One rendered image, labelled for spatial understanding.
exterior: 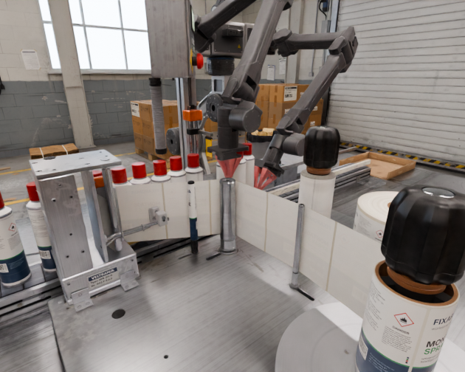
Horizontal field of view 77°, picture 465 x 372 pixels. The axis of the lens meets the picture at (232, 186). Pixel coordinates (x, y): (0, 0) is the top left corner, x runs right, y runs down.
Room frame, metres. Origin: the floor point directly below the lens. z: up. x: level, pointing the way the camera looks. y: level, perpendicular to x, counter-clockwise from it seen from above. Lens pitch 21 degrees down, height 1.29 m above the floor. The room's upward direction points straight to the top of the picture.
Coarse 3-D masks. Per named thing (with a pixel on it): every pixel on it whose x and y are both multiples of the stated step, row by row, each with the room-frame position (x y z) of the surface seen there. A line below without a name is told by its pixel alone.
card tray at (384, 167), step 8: (368, 152) 1.66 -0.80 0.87; (344, 160) 1.51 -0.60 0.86; (352, 160) 1.56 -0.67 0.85; (360, 160) 1.60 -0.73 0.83; (376, 160) 1.60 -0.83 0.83; (384, 160) 1.59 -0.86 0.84; (392, 160) 1.55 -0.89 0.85; (400, 160) 1.52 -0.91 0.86; (408, 160) 1.49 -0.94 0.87; (376, 168) 1.45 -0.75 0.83; (384, 168) 1.45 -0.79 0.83; (392, 168) 1.45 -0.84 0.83; (400, 168) 1.35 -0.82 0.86; (408, 168) 1.41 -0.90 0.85; (376, 176) 1.32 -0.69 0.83; (384, 176) 1.32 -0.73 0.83; (392, 176) 1.31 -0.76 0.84
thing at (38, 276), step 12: (336, 168) 1.30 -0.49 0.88; (360, 168) 1.30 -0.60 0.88; (288, 192) 1.01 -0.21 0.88; (156, 240) 0.67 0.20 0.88; (36, 264) 0.57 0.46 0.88; (36, 276) 0.52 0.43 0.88; (48, 276) 0.52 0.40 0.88; (0, 288) 0.49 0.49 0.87; (12, 288) 0.49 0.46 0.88; (24, 288) 0.49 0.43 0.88
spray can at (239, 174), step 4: (236, 152) 0.86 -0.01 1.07; (240, 152) 0.86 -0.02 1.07; (244, 160) 0.87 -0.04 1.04; (240, 164) 0.85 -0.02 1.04; (244, 164) 0.86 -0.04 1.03; (236, 168) 0.85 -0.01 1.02; (240, 168) 0.85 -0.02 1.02; (244, 168) 0.86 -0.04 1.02; (236, 172) 0.85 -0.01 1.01; (240, 172) 0.85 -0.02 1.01; (244, 172) 0.86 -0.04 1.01; (236, 176) 0.85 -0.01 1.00; (240, 176) 0.85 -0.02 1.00; (244, 176) 0.86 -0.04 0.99; (240, 180) 0.85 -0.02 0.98; (244, 180) 0.86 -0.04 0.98
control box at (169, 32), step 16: (144, 0) 0.78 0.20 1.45; (160, 0) 0.77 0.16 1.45; (176, 0) 0.78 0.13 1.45; (160, 16) 0.77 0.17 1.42; (176, 16) 0.78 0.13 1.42; (160, 32) 0.77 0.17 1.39; (176, 32) 0.78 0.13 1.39; (192, 32) 0.88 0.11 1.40; (160, 48) 0.77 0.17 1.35; (176, 48) 0.78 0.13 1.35; (160, 64) 0.77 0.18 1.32; (176, 64) 0.77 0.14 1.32
